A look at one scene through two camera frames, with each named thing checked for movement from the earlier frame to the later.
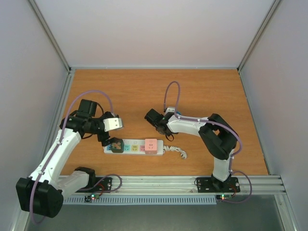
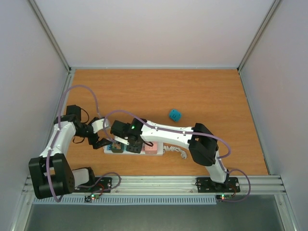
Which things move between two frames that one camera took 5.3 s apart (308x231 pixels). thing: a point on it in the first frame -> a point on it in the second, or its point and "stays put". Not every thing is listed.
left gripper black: [102, 138] -> [92, 141]
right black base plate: [209, 185] stays put
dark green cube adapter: [117, 146] stays put
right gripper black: [157, 129] -> [137, 148]
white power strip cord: [166, 148] stays put
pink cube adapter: [150, 146] stays put
